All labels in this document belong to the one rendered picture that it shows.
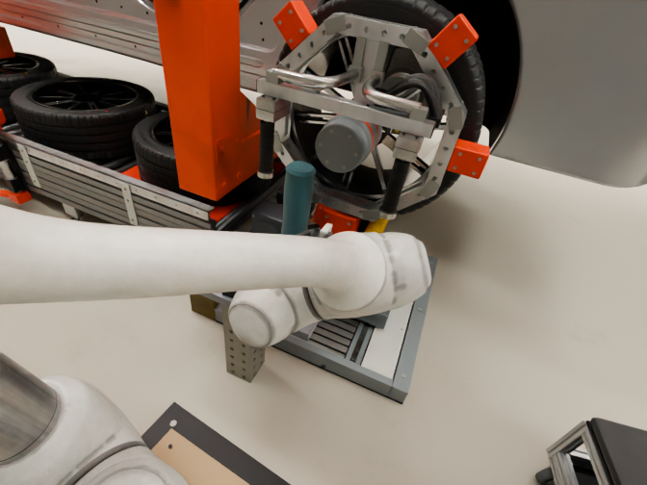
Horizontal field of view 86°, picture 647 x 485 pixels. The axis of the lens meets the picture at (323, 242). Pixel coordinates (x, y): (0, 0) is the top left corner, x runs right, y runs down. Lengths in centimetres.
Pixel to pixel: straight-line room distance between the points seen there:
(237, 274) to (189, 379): 112
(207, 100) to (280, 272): 86
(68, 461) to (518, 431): 136
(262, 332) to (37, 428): 31
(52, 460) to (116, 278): 38
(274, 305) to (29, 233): 29
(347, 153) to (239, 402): 91
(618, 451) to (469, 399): 48
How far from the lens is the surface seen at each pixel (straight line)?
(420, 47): 97
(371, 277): 42
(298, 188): 103
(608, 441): 129
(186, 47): 114
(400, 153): 79
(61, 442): 64
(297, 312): 51
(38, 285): 30
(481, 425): 152
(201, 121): 117
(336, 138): 91
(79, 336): 165
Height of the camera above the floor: 121
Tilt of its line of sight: 38 degrees down
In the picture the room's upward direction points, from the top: 10 degrees clockwise
